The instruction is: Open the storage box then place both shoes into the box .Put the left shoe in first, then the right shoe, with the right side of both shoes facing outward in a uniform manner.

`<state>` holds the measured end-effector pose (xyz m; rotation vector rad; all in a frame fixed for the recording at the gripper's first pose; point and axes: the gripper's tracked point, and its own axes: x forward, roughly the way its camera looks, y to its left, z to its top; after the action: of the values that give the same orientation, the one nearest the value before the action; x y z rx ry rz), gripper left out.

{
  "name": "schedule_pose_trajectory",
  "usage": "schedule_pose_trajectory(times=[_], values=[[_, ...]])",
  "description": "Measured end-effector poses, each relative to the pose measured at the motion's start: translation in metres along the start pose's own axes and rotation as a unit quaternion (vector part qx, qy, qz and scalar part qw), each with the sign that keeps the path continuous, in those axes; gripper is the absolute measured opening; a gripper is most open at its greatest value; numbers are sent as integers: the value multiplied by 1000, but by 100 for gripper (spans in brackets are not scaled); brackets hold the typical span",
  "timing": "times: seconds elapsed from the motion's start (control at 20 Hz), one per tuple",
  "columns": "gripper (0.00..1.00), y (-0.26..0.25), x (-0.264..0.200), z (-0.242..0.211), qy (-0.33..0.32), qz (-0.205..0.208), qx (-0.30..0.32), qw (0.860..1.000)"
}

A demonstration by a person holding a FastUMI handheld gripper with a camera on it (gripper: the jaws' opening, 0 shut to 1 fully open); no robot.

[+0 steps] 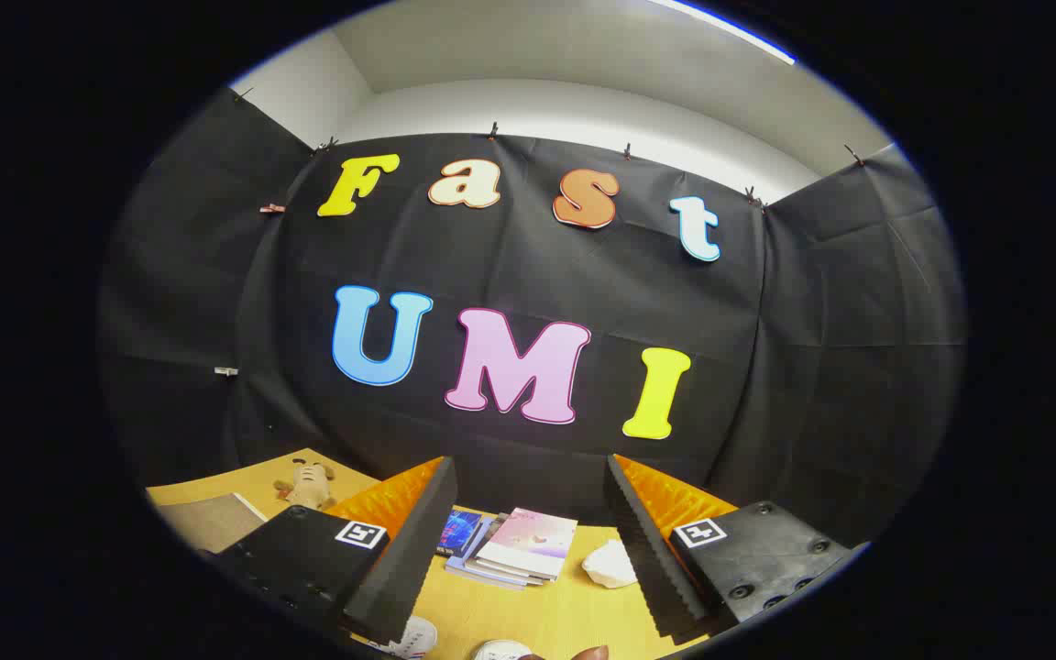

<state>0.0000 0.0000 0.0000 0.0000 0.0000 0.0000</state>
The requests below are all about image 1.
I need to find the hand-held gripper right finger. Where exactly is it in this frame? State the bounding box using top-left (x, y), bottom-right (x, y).
top-left (605, 453), bottom-right (862, 644)

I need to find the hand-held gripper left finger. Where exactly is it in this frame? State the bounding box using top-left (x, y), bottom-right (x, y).
top-left (201, 456), bottom-right (458, 647)

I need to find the beige fabric storage box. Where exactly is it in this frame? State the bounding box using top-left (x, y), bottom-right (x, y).
top-left (155, 492), bottom-right (270, 556)

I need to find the white plush toy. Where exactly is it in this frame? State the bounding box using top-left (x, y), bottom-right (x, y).
top-left (581, 539), bottom-right (640, 589)

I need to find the light blue book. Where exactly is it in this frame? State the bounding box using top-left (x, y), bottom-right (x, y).
top-left (444, 518), bottom-right (529, 590)

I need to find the dark blue book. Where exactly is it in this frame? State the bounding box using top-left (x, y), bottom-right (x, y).
top-left (436, 510), bottom-right (485, 558)

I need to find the tan plush dog toy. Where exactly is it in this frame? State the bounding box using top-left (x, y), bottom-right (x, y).
top-left (273, 460), bottom-right (337, 511)

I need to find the pink cover book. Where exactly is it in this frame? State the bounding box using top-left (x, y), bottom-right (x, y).
top-left (476, 507), bottom-right (579, 582)

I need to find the black backdrop cloth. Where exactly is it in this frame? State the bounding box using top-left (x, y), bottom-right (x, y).
top-left (97, 87), bottom-right (967, 551)

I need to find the row of dark cloth clips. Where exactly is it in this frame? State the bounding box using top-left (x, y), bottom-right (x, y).
top-left (233, 87), bottom-right (865, 210)

